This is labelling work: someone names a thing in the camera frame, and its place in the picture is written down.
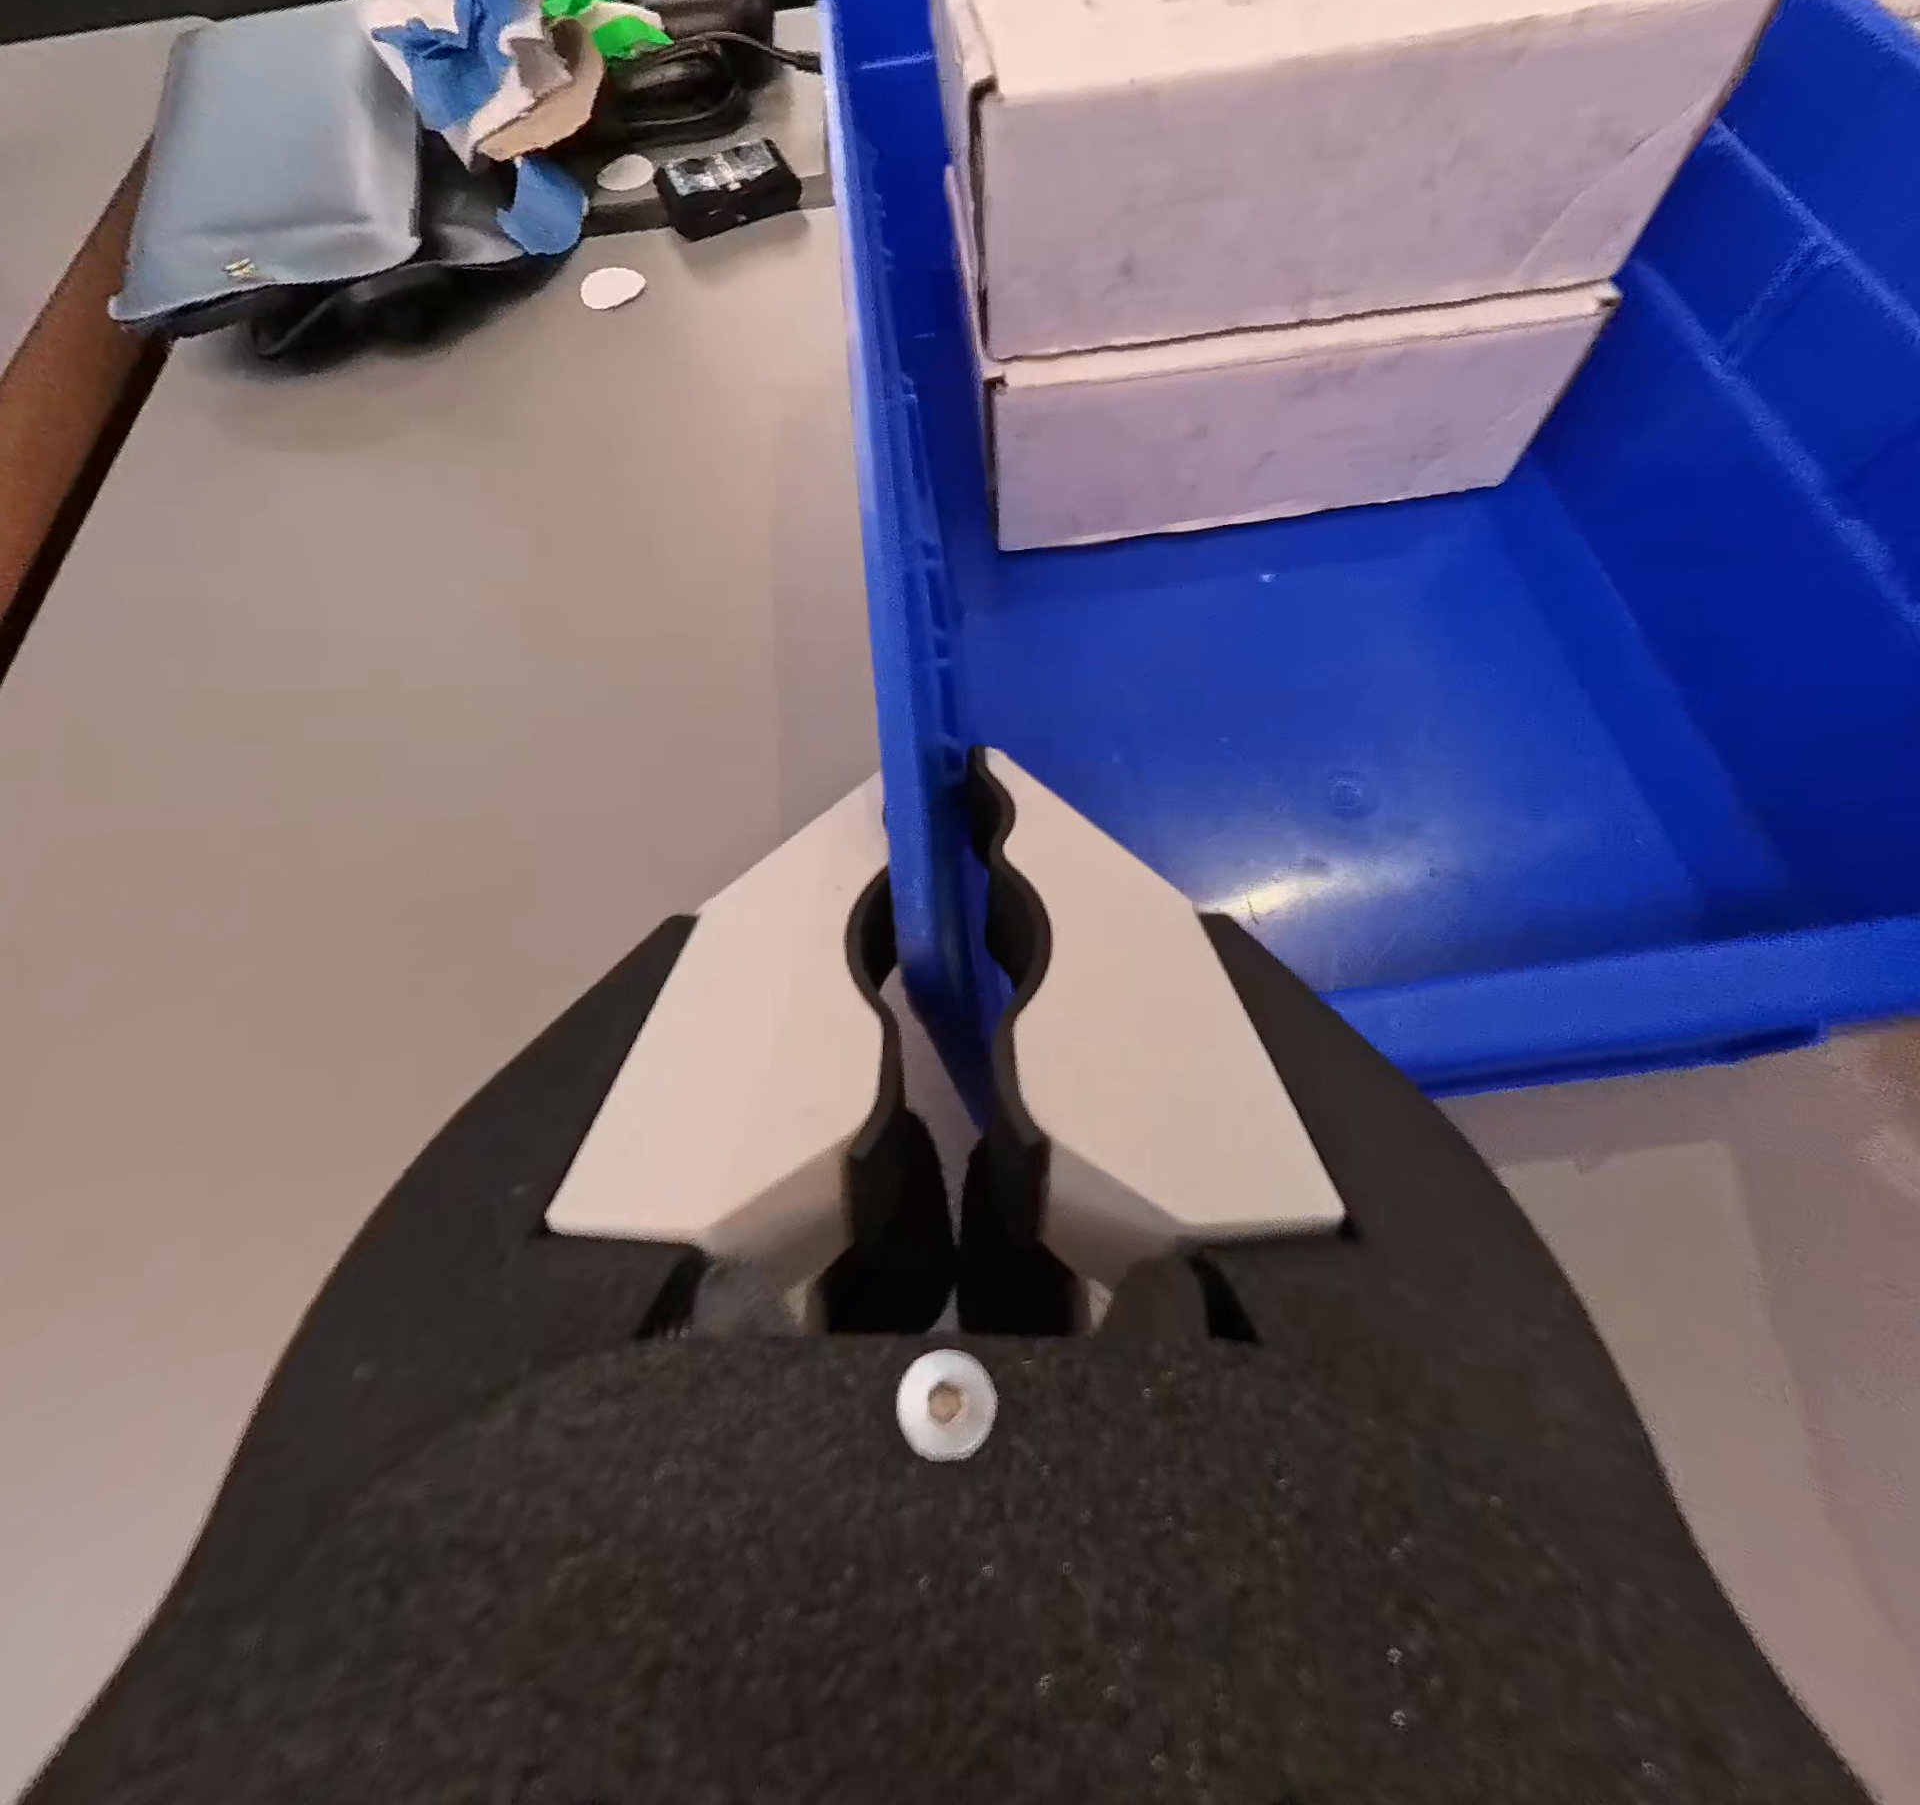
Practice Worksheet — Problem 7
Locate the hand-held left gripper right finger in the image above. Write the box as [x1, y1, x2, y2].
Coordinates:
[958, 747, 1351, 1338]

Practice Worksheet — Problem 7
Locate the blue-grey fabric pouch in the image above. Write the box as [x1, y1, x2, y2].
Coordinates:
[112, 12, 549, 337]

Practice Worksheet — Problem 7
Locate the white cardboard mailer box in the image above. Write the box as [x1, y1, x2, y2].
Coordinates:
[945, 163, 1625, 554]
[918, 0, 1800, 362]

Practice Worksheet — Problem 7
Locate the grey desk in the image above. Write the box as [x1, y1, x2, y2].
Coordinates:
[0, 0, 1920, 1805]

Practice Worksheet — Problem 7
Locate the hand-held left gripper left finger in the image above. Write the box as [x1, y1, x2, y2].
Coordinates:
[544, 770, 966, 1338]

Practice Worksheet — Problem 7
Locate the blue plastic bin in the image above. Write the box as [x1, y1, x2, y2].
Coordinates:
[809, 0, 1920, 1105]

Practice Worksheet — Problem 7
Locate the crumpled green tape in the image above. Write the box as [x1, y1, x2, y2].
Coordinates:
[533, 0, 676, 65]

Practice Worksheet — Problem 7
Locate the crumpled blue white cloth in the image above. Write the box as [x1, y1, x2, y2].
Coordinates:
[278, 0, 601, 258]

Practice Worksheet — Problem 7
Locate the black charger with cable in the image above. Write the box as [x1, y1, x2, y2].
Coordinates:
[599, 28, 834, 154]

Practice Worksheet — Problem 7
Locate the black battery pack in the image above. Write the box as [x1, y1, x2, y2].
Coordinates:
[651, 137, 805, 243]

